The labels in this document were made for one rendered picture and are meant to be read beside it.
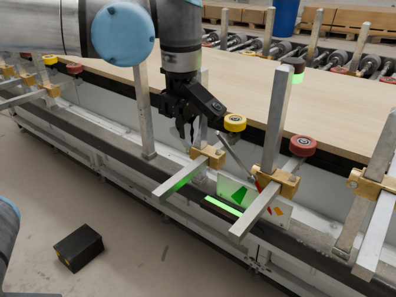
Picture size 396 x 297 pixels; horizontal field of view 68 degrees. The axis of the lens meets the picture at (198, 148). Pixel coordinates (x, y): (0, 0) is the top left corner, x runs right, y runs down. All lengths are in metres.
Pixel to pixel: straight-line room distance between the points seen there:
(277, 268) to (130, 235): 0.86
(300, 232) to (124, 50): 0.73
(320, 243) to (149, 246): 1.08
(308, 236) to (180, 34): 0.67
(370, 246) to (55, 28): 0.62
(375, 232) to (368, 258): 0.07
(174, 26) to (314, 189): 0.75
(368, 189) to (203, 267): 1.11
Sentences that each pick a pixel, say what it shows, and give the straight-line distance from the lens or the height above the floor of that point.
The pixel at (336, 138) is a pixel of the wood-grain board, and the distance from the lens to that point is 1.04.
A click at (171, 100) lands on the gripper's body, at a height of 1.11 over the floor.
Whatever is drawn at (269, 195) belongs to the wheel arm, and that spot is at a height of 0.86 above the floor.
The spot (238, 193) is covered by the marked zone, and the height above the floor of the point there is 0.76.
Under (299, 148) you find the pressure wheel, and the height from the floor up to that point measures 0.90.
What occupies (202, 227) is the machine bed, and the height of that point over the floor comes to 0.17.
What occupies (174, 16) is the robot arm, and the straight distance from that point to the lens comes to 0.61.
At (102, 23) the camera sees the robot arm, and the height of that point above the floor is 1.32.
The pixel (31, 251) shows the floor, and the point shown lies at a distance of 1.98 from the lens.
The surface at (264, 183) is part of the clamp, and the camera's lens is 0.88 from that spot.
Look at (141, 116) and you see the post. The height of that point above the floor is 0.89.
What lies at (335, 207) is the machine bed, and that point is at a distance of 1.13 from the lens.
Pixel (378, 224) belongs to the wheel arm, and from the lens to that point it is 0.68.
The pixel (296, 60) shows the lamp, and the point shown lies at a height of 1.18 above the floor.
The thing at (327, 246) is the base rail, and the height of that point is 0.70.
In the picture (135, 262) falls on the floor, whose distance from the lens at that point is 1.74.
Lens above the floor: 1.39
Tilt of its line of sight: 34 degrees down
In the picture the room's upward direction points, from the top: straight up
